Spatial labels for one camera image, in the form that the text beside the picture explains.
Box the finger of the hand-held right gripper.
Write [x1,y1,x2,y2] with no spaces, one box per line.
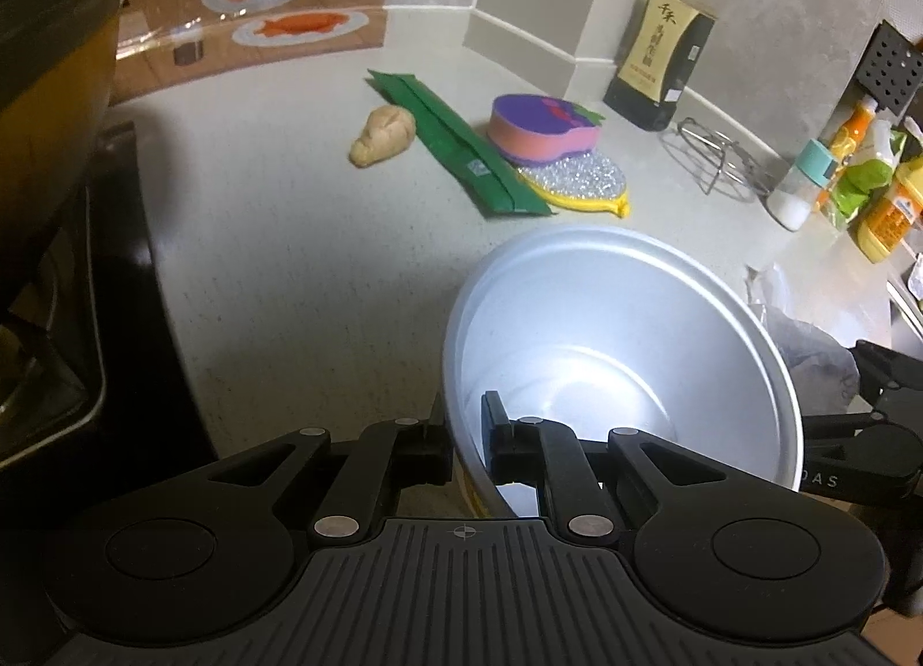
[853,340,923,409]
[799,411,887,445]

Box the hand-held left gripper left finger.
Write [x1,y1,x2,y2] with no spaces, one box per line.
[193,390,455,543]

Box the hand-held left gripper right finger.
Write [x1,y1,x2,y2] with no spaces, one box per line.
[482,390,728,543]

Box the clear plastic bag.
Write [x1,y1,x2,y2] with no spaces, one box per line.
[746,266,862,415]

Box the silver metal pot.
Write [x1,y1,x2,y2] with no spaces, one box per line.
[441,225,805,519]

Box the steel sink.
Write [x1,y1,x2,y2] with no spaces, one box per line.
[883,269,923,343]

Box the yellow squeeze bottle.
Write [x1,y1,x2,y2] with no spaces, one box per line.
[856,157,923,265]

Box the teal-capped salt shaker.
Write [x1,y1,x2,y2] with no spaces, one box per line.
[766,138,839,232]

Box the green plastic bag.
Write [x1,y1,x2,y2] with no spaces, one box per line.
[826,118,923,231]

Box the orange squeeze bottle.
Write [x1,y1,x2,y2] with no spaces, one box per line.
[815,96,881,213]

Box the silver yellow-edged scrubbing pad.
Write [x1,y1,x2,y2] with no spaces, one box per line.
[515,150,632,219]

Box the metal steamer rack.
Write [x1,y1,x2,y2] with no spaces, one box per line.
[659,116,783,200]

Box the long green packet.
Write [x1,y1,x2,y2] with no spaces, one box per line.
[366,67,558,218]

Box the black perforated utensil holder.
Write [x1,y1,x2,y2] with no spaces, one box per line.
[854,21,923,115]

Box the purple eggplant-shaped sponge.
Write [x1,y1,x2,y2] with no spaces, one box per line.
[486,94,607,168]

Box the black stove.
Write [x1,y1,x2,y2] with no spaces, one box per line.
[0,122,217,530]

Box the ginger root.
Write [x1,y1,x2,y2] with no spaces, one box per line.
[350,105,418,170]

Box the mesh strainer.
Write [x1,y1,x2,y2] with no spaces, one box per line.
[886,0,923,43]

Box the dark soy sauce bottle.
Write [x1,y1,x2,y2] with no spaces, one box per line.
[603,0,722,132]

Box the black and yellow wok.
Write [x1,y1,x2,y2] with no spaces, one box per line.
[0,0,127,256]

